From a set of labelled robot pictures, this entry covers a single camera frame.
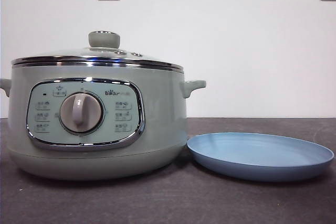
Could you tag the glass lid with green knob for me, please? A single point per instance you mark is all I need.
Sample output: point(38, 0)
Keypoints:
point(104, 41)

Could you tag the pale green electric steamer pot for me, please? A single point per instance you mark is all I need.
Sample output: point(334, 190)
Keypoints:
point(162, 119)

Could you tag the blue round plate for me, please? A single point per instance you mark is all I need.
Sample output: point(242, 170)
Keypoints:
point(252, 153)

